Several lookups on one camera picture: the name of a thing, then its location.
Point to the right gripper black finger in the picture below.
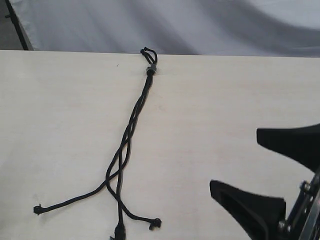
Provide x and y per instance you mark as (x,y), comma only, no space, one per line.
(302,144)
(258,215)

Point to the black stand pole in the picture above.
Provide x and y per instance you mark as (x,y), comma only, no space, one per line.
(16,23)

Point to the grey cable connector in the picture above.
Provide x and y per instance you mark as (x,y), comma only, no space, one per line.
(152,69)

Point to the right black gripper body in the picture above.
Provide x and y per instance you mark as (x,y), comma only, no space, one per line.
(303,222)

